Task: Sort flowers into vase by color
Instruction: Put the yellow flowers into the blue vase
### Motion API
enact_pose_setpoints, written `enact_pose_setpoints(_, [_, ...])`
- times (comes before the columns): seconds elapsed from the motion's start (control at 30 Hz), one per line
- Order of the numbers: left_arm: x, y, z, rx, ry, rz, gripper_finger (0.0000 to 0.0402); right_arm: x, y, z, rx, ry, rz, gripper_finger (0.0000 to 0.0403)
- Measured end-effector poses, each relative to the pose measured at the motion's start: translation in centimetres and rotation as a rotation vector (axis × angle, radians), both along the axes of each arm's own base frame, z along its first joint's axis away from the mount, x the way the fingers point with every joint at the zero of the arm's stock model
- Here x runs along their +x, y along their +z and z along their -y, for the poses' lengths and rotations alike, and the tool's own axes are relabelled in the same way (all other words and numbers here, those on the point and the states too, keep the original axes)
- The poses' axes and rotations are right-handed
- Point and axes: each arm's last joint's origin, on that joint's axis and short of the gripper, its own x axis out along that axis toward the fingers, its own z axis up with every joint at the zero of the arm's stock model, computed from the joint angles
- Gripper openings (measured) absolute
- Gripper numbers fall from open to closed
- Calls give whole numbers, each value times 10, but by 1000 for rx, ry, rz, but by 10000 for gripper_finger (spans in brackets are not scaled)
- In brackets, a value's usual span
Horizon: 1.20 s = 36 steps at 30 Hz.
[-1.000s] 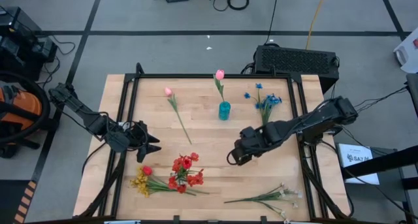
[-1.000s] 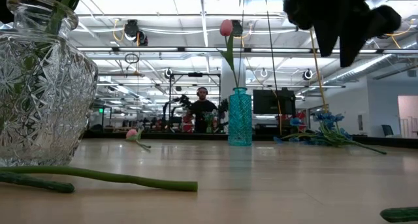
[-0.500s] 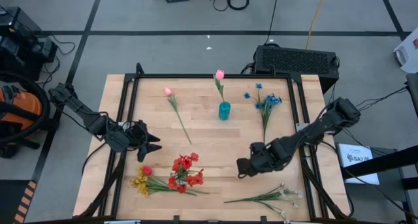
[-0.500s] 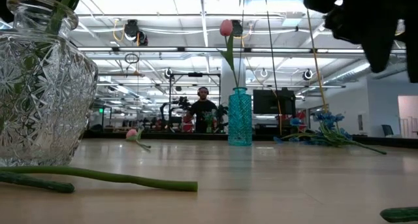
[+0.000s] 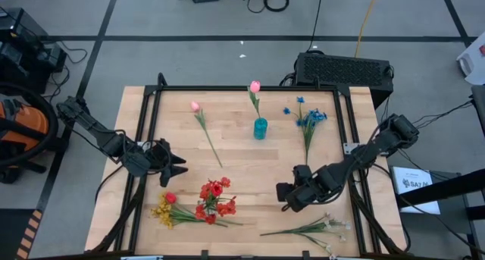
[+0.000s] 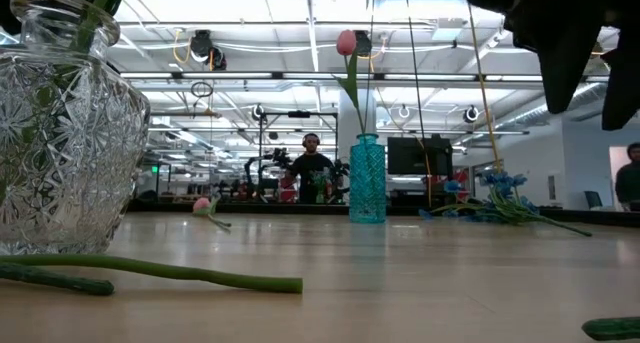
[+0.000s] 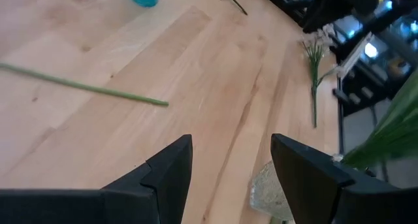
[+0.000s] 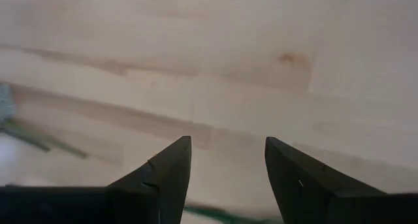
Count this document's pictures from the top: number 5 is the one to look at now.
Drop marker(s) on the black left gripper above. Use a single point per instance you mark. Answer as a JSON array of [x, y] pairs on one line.
[[146, 157]]

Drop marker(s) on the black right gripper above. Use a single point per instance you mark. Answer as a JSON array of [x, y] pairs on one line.
[[316, 184]]

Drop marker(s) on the red artificial tulip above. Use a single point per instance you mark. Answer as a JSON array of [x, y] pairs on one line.
[[171, 198]]

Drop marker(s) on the yellow artificial flower bunch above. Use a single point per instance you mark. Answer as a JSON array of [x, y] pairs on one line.
[[163, 214]]

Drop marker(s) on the white artificial flower bunch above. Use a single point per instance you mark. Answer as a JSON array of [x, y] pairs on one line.
[[333, 225]]

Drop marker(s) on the red artificial flower bunch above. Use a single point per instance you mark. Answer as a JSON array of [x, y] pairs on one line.
[[216, 189]]

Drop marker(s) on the blue glass vase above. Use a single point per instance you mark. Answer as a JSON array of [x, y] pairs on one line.
[[260, 129]]

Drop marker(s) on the blue artificial flower bunch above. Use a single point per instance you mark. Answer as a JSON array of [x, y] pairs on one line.
[[316, 116]]

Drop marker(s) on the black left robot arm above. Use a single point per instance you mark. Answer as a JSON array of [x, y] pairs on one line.
[[94, 130]]

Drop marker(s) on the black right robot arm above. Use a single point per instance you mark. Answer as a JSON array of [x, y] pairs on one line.
[[394, 133]]

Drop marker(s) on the pink artificial tulip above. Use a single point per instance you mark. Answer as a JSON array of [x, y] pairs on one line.
[[255, 86], [195, 106]]

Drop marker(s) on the white paper sheet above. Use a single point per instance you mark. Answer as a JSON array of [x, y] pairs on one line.
[[415, 188]]

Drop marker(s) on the black computer case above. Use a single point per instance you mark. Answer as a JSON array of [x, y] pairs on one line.
[[341, 70]]

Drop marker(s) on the orange vacuum cleaner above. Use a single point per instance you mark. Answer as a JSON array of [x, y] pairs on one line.
[[26, 123]]

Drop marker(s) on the black side table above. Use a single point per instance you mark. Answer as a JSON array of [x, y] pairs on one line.
[[454, 186]]

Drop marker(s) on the black equipment stack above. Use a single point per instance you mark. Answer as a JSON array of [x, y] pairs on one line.
[[22, 44]]

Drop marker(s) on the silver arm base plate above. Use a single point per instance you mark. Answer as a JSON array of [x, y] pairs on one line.
[[348, 148]]

